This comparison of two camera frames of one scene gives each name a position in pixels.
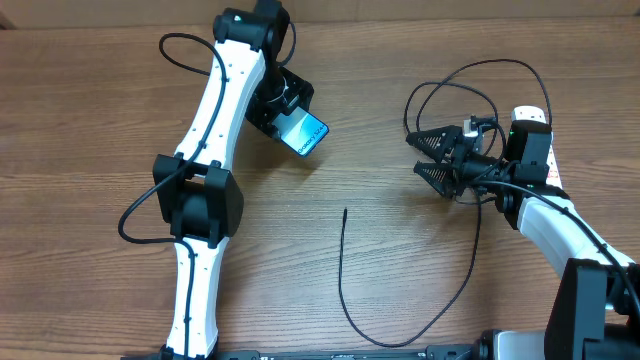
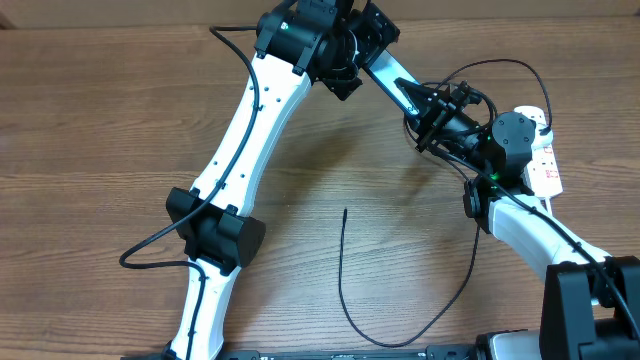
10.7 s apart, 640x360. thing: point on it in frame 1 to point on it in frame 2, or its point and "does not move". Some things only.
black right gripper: (450, 137) to (435, 108)
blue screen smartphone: (301, 130) to (387, 69)
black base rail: (453, 352) does not move
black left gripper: (263, 116) to (373, 31)
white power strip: (536, 113) does not move
